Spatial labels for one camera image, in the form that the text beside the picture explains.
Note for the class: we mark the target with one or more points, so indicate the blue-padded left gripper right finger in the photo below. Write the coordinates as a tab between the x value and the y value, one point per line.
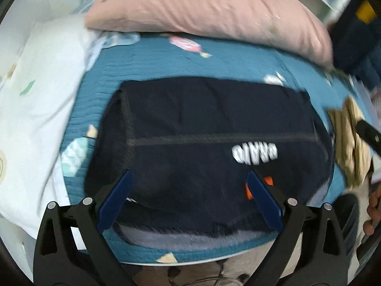
309	248

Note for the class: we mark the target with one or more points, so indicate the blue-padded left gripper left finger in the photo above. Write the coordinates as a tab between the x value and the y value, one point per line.
70	247

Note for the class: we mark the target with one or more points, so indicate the dark denim jacket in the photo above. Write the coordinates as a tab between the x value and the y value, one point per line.
190	143

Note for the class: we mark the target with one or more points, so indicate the person's right hand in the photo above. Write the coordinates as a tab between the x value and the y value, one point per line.
372	211

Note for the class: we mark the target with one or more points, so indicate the folded khaki trousers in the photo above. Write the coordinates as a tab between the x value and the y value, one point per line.
352	154

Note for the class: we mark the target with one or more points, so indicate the navy and yellow puffer jacket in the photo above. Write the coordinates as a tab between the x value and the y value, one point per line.
356	43

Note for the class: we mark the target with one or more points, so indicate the pink quilt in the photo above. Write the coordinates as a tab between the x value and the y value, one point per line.
284	24

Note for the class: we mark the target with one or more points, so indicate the white patterned pillow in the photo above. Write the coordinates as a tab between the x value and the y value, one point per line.
36	103

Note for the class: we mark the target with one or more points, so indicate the blue striped pillow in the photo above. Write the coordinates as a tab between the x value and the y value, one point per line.
110	39

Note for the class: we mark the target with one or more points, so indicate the teal quilted bed sheet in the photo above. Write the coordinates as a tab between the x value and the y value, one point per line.
155	57

